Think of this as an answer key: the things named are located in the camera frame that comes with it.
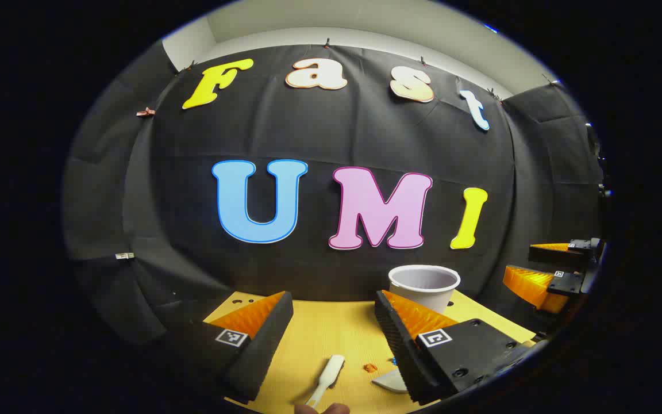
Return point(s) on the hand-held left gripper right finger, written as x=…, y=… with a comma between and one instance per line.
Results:
x=397, y=345

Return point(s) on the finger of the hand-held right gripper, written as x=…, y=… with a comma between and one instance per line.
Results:
x=555, y=253
x=532, y=287

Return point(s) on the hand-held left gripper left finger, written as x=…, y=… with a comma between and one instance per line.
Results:
x=270, y=339

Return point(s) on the orange paper scrap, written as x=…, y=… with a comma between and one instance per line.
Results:
x=370, y=368

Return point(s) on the white dustpan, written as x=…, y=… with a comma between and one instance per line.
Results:
x=394, y=382

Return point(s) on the white ribbed garbage bin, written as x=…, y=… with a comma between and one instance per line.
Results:
x=423, y=293

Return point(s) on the wooden desktop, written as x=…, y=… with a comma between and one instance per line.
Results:
x=319, y=333

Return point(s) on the white cloth tag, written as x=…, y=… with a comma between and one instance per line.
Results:
x=124, y=255

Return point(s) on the black backdrop cloth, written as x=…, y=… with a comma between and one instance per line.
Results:
x=308, y=126

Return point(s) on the orange cloth clip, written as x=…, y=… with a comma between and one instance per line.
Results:
x=146, y=112

